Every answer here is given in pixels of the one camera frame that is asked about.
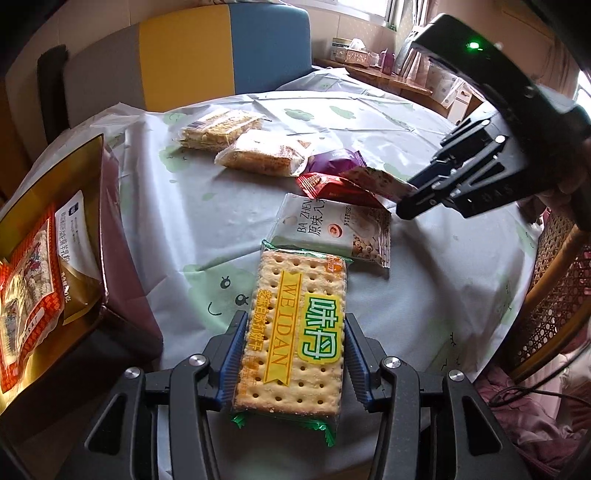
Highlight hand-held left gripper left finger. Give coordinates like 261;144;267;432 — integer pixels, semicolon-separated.
69;310;250;480

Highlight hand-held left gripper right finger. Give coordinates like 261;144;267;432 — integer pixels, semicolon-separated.
344;313;527;480

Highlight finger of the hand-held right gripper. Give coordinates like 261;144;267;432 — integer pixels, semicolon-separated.
396;147;551;221
406;118;507;188

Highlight soda cracker packet green edges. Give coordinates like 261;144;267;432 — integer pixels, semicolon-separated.
229;239;354;448

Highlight speckled cracker packet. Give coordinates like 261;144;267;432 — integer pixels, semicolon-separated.
342;167;419;203

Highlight purple snack packet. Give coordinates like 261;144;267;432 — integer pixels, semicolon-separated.
305;150;368;178

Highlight white snack packet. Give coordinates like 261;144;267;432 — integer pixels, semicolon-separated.
268;193;392;269

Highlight red snack packet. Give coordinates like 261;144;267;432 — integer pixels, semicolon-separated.
295;172;393;209

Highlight clear packet brown crispy cake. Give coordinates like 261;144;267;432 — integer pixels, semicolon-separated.
215;130;315;177

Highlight clear packet yellow rice crisps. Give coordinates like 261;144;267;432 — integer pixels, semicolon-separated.
175;109;265;152

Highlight gold box with maroon sides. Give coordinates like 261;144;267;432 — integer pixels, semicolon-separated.
0;134;164;411

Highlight person's right hand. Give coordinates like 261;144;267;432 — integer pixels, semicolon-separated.
538;178;583;222

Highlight wicker chair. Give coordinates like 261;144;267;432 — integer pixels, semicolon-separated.
512;208;591;384

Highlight white tablecloth green cloud print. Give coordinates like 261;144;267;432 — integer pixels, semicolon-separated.
14;67;546;480

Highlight patterned tissue box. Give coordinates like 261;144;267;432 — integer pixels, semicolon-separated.
330;37;380;68

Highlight window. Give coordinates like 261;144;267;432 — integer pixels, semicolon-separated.
332;0;399;29

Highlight gold packet with white label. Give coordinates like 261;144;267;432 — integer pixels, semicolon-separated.
54;189;108;324

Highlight pink cloth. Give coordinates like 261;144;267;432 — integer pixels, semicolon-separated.
475;364;591;468

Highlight orange patterned snack packet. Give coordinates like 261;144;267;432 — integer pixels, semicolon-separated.
0;208;65;393

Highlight grey yellow blue chair back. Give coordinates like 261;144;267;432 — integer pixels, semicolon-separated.
62;2;315;121

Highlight black cable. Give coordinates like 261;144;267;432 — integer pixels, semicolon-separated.
489;351;591;410

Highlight black chair post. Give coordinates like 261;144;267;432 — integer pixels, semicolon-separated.
37;46;71;145

